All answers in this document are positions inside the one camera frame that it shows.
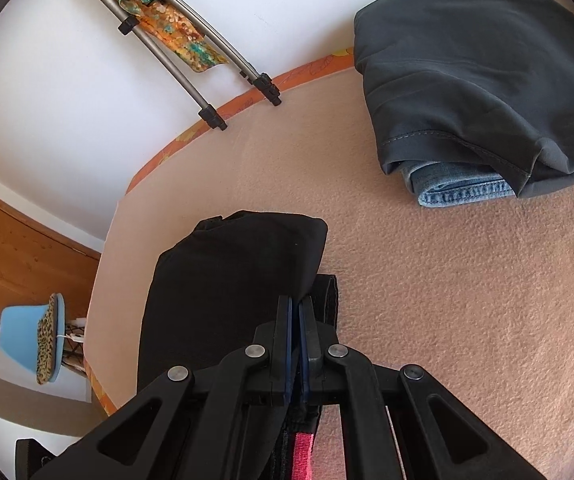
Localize black pants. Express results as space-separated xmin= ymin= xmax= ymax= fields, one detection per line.
xmin=137 ymin=211 xmax=338 ymax=389

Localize leopard print cushion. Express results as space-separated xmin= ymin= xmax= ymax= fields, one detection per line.
xmin=35 ymin=294 xmax=58 ymax=385

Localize light blue chair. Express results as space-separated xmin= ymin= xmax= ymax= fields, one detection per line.
xmin=0 ymin=292 xmax=66 ymax=382

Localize peach fleece bed blanket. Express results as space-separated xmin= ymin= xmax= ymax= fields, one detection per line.
xmin=85 ymin=66 xmax=574 ymax=480

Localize blue folded jeans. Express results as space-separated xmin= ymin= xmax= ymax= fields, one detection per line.
xmin=399 ymin=160 xmax=574 ymax=207

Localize wooden door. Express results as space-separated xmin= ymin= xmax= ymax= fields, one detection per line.
xmin=0 ymin=200 xmax=100 ymax=318

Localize orange floral bed sheet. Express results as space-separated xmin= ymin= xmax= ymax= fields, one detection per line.
xmin=84 ymin=49 xmax=357 ymax=415

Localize dark grey folded garment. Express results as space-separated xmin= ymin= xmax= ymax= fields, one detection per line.
xmin=354 ymin=0 xmax=574 ymax=194

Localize folded metal drying rack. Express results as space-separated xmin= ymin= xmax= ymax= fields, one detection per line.
xmin=99 ymin=0 xmax=281 ymax=130

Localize colourful floral cloth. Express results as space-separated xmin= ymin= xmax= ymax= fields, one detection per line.
xmin=116 ymin=0 xmax=227 ymax=73

